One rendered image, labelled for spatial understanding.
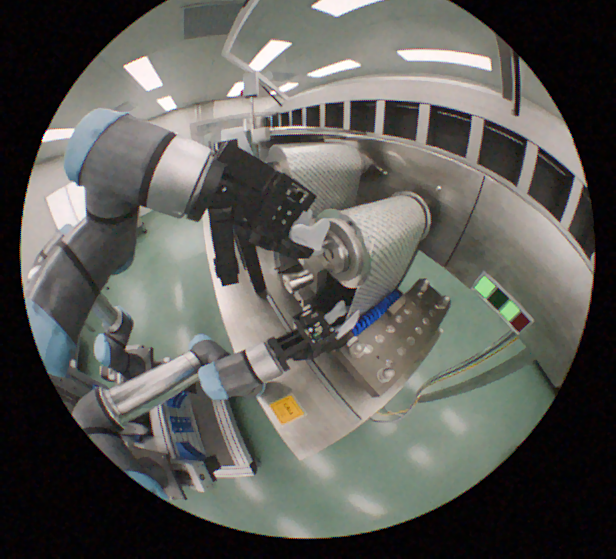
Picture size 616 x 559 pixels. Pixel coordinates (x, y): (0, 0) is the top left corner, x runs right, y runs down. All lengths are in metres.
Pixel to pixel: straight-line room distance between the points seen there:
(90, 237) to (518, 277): 0.74
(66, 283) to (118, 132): 0.13
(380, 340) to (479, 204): 0.43
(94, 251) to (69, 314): 0.07
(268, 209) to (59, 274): 0.22
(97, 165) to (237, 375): 0.32
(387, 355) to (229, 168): 0.47
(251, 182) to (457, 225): 0.49
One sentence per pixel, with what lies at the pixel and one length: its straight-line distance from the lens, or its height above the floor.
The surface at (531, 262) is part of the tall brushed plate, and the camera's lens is 0.55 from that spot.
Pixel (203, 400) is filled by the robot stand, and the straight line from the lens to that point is 1.43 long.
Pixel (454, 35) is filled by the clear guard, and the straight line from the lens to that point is 0.54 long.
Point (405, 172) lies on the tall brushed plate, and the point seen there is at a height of 1.35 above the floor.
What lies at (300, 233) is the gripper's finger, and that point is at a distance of 0.22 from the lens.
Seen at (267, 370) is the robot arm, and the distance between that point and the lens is 0.31.
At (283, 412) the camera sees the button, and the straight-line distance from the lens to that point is 0.52.
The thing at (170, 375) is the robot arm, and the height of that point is 1.11.
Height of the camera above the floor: 1.44
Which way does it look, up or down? 40 degrees down
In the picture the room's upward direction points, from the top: straight up
